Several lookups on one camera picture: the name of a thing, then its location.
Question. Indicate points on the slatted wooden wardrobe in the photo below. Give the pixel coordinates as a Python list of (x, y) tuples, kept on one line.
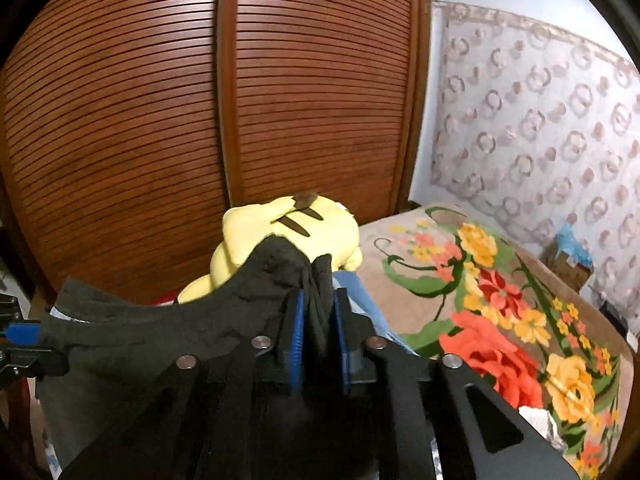
[(125, 135)]

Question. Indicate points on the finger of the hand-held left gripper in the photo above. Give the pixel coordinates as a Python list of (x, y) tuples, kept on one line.
[(37, 362), (24, 333)]

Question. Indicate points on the blue plastic bag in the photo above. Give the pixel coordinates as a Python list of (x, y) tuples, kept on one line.
[(575, 247)]

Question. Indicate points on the small cardboard box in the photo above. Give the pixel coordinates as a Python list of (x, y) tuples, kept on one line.
[(567, 272)]

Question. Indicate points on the yellow plush toy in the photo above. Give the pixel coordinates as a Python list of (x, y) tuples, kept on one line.
[(245, 227)]

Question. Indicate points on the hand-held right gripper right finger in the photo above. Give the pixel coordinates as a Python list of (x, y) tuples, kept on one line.
[(341, 340)]

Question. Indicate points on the circle patterned curtain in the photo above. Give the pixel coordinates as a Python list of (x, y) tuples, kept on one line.
[(525, 135)]

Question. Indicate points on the beige floral blanket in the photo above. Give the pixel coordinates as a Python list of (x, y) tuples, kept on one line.
[(500, 350)]

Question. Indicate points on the black pants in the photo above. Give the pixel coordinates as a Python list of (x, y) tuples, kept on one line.
[(150, 320)]

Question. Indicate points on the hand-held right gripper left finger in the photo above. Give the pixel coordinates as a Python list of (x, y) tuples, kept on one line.
[(298, 345)]

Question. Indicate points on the blue folded denim jeans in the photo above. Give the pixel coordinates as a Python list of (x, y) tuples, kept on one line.
[(362, 310)]

